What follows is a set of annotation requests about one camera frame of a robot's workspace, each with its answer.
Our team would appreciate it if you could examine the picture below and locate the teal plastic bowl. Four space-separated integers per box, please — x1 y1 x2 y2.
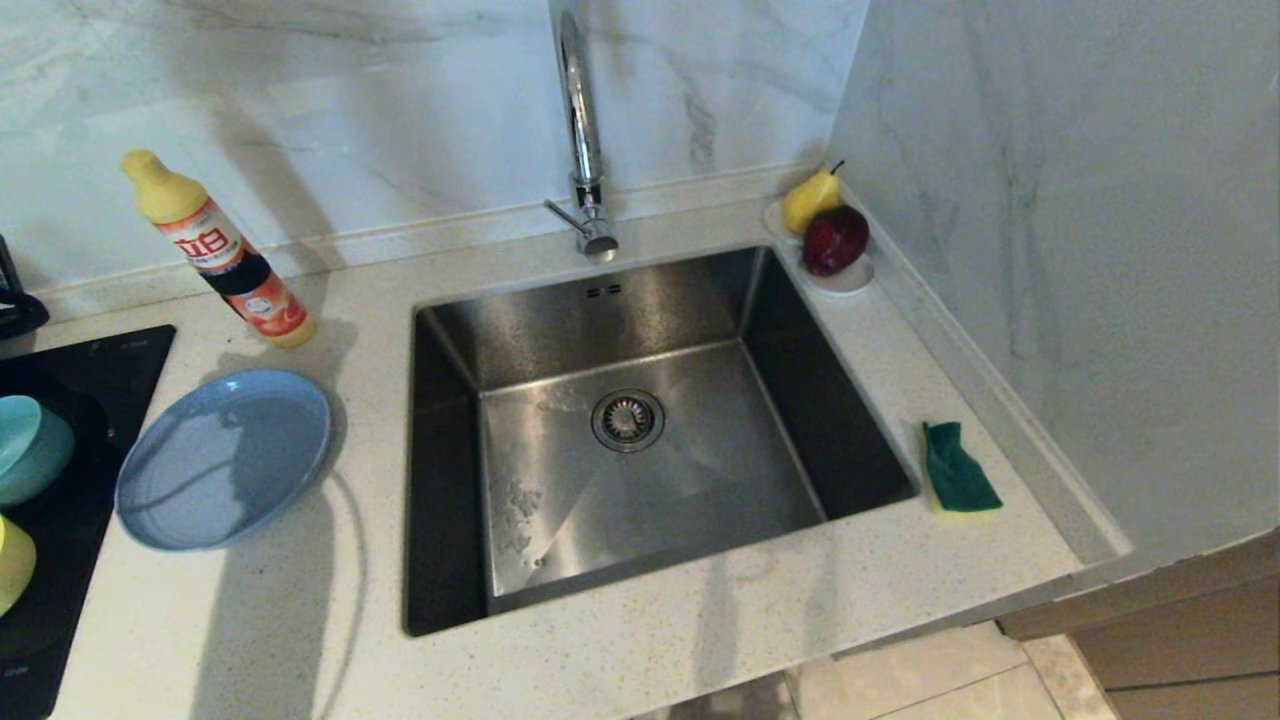
0 394 77 508

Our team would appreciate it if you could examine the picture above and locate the yellow plastic bowl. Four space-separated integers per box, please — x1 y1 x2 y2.
0 514 39 619

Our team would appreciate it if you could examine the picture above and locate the black induction cooktop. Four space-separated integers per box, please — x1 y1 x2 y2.
0 325 178 720

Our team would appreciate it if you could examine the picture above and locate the white orange dish soap bottle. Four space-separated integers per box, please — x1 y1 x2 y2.
122 150 319 349

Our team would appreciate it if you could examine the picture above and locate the small white dish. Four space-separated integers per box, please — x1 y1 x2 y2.
765 198 879 296

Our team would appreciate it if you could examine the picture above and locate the yellow pear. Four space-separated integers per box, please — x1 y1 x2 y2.
782 160 846 236

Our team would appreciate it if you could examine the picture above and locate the blue-grey plate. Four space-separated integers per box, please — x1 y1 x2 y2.
114 369 334 553

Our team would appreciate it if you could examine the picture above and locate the wooden cabinet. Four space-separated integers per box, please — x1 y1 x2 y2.
1000 530 1280 720

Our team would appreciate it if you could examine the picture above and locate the stainless steel sink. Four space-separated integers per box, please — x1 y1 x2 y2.
403 245 921 638

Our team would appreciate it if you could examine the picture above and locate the yellow sponge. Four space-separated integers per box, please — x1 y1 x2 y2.
921 420 1004 515

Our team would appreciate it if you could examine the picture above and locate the chrome faucet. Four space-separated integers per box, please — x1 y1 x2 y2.
543 0 620 264

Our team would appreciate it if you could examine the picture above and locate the round metal sink drain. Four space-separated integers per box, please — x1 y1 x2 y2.
590 388 666 453

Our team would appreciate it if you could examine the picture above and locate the dark red apple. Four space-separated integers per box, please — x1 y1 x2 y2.
802 204 872 277

